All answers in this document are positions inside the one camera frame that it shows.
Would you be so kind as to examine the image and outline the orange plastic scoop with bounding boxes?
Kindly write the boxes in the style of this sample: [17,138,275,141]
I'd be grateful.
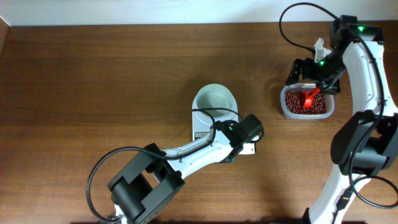
[300,88,321,109]

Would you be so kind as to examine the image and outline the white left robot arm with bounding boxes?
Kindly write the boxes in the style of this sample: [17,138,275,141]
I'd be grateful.
[108,115,263,223]

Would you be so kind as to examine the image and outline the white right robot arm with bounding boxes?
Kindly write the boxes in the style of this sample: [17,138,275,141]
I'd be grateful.
[285,15,397,223]

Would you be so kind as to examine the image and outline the white digital kitchen scale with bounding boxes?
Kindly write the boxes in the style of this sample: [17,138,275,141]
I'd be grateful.
[190,93,241,141]

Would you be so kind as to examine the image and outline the white round bowl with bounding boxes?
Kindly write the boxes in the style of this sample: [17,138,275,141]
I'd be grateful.
[192,84,237,119]

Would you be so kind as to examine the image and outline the red beans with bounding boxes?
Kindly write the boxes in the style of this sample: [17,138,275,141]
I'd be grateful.
[285,90,327,114]

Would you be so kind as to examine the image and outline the clear plastic container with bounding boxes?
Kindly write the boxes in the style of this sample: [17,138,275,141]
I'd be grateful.
[280,83,335,120]

